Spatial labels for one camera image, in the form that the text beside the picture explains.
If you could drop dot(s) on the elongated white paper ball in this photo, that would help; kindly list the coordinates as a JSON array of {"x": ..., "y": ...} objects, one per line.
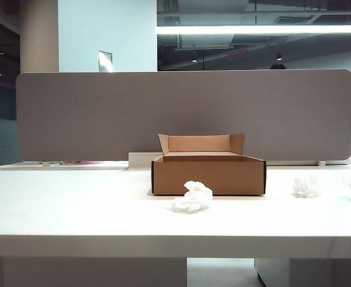
[{"x": 194, "y": 198}]

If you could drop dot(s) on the small white paper ball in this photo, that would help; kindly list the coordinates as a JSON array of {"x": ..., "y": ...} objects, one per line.
[{"x": 305, "y": 186}]

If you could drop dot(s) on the brown cardboard box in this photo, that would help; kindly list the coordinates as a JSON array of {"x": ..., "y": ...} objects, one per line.
[{"x": 208, "y": 179}]

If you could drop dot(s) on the grey desk divider panel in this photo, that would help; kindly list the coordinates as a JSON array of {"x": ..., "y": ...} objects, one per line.
[{"x": 103, "y": 113}]

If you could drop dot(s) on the black pendant lamp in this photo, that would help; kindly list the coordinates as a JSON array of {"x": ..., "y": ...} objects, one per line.
[
  {"x": 279, "y": 56},
  {"x": 194, "y": 59}
]

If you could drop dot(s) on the colourful items behind divider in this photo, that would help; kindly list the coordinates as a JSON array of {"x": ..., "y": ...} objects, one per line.
[{"x": 79, "y": 162}]

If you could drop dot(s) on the red ceiling sign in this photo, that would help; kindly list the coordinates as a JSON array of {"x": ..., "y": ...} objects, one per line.
[{"x": 237, "y": 52}]

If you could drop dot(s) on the background person's dark head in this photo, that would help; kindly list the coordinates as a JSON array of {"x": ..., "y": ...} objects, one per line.
[{"x": 278, "y": 66}]

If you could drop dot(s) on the long ceiling light strip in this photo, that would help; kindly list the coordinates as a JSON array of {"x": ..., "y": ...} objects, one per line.
[{"x": 253, "y": 29}]

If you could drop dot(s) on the white table support panel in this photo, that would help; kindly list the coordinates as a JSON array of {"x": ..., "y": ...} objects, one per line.
[{"x": 88, "y": 273}]

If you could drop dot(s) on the dark glass door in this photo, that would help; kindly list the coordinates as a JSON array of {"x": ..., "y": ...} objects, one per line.
[{"x": 1, "y": 119}]

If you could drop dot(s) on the framed wall poster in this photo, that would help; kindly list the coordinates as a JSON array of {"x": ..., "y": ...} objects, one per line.
[{"x": 105, "y": 61}]

